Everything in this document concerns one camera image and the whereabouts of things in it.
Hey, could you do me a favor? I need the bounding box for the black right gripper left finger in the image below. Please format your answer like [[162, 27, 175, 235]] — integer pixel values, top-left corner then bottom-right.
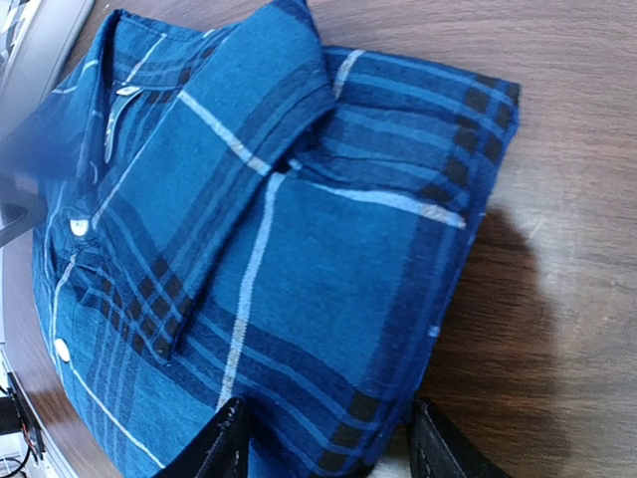
[[157, 397, 249, 478]]

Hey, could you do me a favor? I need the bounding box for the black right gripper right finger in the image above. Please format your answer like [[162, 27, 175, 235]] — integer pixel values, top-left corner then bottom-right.
[[408, 399, 512, 478]]

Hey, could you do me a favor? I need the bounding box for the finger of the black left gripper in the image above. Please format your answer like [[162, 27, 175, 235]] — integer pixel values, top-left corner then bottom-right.
[[1, 178, 45, 247]]

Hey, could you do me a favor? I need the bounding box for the blue plaid long sleeve shirt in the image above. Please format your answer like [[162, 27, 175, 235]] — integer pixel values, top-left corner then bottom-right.
[[1, 1, 520, 477]]

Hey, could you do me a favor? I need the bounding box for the white plastic laundry basket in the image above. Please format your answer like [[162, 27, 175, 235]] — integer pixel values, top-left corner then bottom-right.
[[1, 0, 95, 136]]

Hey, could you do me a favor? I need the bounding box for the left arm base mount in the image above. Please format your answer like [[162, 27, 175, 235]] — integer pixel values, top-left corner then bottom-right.
[[1, 371, 47, 477]]

